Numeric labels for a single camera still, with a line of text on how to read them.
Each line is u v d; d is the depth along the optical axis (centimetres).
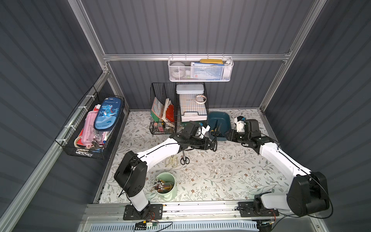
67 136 61
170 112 108
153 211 74
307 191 41
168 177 72
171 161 91
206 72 87
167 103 109
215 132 105
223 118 109
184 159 93
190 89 102
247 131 68
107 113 70
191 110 93
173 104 116
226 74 87
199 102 97
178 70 84
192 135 67
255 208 68
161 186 65
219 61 89
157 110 111
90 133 68
